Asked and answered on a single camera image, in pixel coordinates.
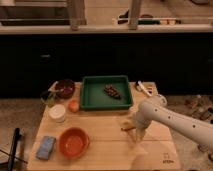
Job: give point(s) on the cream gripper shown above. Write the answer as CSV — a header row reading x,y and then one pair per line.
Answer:
x,y
139,134

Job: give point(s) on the yellow banana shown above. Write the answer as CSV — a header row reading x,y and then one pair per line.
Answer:
x,y
127,126

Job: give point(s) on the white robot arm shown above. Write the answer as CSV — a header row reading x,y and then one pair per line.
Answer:
x,y
154,109

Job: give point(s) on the red orange bowl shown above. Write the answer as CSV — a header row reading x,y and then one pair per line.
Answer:
x,y
73,143

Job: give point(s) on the dark maroon bowl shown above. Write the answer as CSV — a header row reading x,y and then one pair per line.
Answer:
x,y
65,88

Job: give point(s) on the bunch of dark grapes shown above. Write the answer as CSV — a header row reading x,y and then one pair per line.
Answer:
x,y
111,91

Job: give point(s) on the green plastic tray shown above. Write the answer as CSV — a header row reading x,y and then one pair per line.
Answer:
x,y
105,93

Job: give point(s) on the clutter on right floor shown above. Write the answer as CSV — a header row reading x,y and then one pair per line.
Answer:
x,y
201,109

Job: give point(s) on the orange peach fruit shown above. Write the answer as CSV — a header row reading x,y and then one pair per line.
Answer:
x,y
74,106

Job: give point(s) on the blue sponge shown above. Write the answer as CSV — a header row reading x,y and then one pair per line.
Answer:
x,y
45,148

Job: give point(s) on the green leafy vegetable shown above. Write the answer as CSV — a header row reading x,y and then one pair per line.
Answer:
x,y
49,98

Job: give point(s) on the items on back shelf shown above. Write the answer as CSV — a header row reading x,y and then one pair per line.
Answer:
x,y
147,19

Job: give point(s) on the black stand left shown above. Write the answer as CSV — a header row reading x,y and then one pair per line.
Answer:
x,y
12,154

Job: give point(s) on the wooden post right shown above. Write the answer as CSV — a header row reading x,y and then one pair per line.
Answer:
x,y
134,14

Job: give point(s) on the wooden post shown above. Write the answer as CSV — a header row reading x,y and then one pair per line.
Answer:
x,y
76,12
134,14

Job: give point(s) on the wooden post left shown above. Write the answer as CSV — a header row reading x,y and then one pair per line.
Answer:
x,y
76,12

